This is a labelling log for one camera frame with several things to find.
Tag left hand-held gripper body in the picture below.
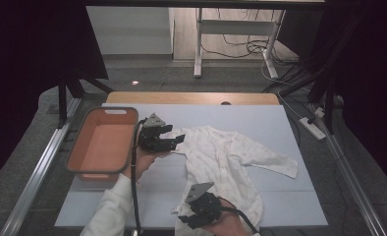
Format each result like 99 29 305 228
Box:
137 112 176 152

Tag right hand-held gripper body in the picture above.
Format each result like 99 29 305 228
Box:
185 181 224 224

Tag white baby garment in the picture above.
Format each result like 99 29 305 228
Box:
166 125 299 236

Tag orange plastic basket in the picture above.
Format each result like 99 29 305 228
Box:
65 106 140 183

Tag person's left hand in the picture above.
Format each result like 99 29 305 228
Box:
122 147 170 180

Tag person's right hand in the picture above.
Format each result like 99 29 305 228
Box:
202 198 249 236

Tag wooden table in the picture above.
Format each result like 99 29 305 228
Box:
106 91 280 106

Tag black metal stand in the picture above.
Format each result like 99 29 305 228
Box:
57 77 115 130
307 73 338 135

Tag white cabinet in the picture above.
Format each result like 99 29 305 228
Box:
86 6 175 56

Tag white power strip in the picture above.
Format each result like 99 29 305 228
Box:
299 116 327 142

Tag dark curtain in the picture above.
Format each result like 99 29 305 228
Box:
0 0 110 191
277 0 387 198

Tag right hand-held gripper black cable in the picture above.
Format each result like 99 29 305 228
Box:
218 196 260 236

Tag hand-held gripper black cable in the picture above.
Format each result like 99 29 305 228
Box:
130 118 147 236
218 196 260 236

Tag left hand-held gripper black cable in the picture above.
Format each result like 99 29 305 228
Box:
130 118 147 236

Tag black floor cables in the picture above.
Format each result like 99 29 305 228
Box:
200 8 301 67

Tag aluminium rail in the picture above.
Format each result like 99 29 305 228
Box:
308 104 387 236
0 97 83 236

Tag white metal desk frame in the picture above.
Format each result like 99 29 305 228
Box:
193 8 286 80

